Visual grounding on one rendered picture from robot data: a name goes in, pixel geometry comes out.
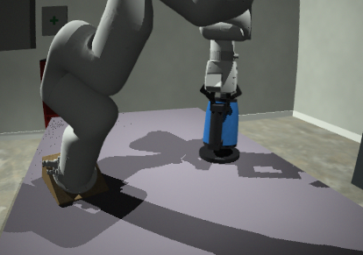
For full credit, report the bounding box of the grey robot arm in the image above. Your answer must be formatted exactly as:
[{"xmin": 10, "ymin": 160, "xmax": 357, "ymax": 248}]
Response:
[{"xmin": 40, "ymin": 0, "xmax": 253, "ymax": 194}]

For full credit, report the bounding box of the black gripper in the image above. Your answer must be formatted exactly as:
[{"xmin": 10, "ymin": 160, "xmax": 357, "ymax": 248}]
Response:
[{"xmin": 200, "ymin": 60, "xmax": 242, "ymax": 115}]

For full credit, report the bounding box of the dark grey round disk with central stud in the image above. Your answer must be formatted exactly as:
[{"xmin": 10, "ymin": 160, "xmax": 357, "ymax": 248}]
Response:
[{"xmin": 199, "ymin": 146, "xmax": 240, "ymax": 164}]

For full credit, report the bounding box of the blue kettle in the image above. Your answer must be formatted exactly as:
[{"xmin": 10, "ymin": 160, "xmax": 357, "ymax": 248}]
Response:
[{"xmin": 203, "ymin": 93, "xmax": 238, "ymax": 151}]

